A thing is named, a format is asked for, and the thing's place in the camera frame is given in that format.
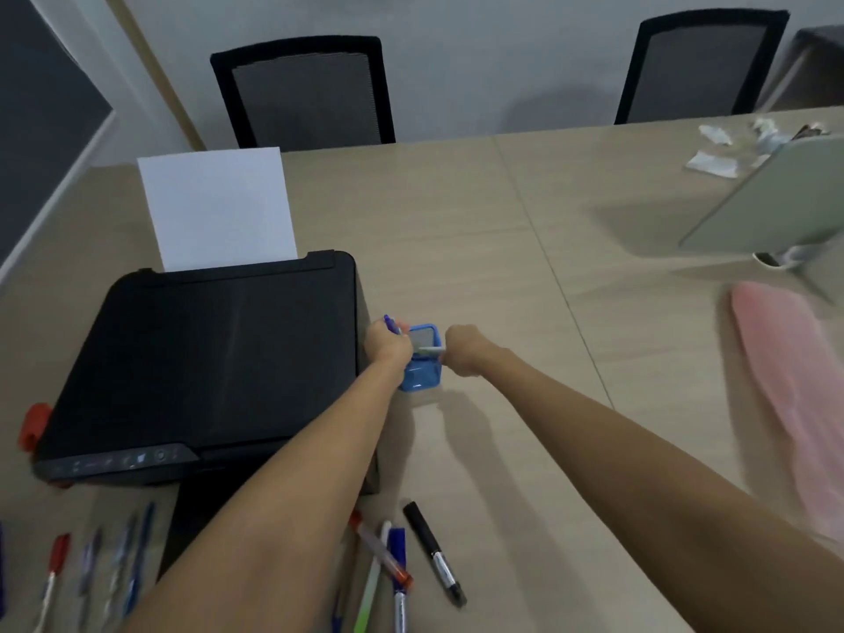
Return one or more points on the person's left hand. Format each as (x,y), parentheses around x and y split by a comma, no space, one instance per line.
(386,346)

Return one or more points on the person's right hand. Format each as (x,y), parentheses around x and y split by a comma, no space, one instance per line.
(467,349)

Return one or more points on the person's left fingers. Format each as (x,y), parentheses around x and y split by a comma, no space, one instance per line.
(403,346)

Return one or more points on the person's right fingers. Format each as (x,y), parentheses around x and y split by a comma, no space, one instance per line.
(451,346)

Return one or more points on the blue ballpoint pen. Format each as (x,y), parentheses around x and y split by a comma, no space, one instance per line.
(391,323)

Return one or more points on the person's left forearm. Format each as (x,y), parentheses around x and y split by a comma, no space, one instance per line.
(283,514)

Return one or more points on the person's right forearm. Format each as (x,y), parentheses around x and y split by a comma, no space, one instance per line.
(659,494)

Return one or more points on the blue mesh pen holder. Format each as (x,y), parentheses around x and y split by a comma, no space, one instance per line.
(422,372)

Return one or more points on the black printer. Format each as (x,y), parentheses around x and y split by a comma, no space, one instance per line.
(198,362)

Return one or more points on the black marker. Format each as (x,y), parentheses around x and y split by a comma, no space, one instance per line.
(434,553)

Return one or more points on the red capped marker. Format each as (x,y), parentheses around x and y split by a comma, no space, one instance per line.
(381,553)

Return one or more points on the blue capped marker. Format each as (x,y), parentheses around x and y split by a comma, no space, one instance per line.
(397,566)

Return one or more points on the white paper sheet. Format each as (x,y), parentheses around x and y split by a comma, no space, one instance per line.
(217,207)

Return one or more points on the green white pen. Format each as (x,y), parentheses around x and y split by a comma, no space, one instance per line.
(370,586)

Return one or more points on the black mesh office chair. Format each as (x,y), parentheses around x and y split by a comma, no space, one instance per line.
(306,95)
(699,65)

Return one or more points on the dark blue pen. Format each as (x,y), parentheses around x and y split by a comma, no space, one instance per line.
(339,609)

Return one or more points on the crumpled white paper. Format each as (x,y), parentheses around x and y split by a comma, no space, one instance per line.
(712,164)
(770,135)
(715,135)

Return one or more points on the blue clear pen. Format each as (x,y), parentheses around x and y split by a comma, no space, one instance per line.
(89,563)
(118,560)
(138,553)

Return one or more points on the pink cloth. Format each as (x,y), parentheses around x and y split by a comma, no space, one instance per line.
(791,388)

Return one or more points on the white tablet stand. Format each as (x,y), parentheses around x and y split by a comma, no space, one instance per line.
(788,258)

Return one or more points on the grey tablet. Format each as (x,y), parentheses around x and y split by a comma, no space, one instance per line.
(778,197)

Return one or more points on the red plastic object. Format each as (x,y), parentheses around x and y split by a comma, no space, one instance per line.
(33,428)

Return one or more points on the red capped pen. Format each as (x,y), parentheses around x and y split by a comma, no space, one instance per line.
(54,566)

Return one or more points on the dark glass panel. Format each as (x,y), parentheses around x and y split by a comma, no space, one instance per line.
(39,111)

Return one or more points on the dark grey chair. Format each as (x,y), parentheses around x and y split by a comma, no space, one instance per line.
(814,69)

